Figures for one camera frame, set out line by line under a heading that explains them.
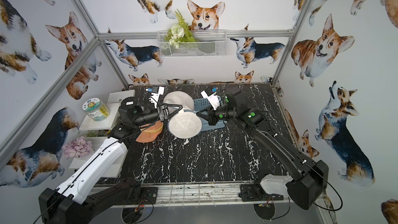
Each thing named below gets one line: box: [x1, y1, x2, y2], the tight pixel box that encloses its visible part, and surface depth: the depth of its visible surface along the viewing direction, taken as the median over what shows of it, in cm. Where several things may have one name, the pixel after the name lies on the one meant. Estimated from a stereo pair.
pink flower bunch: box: [61, 136, 93, 159], surface depth 65 cm
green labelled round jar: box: [81, 97, 111, 122], surface depth 73 cm
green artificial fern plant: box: [164, 8, 198, 50], surface depth 82 cm
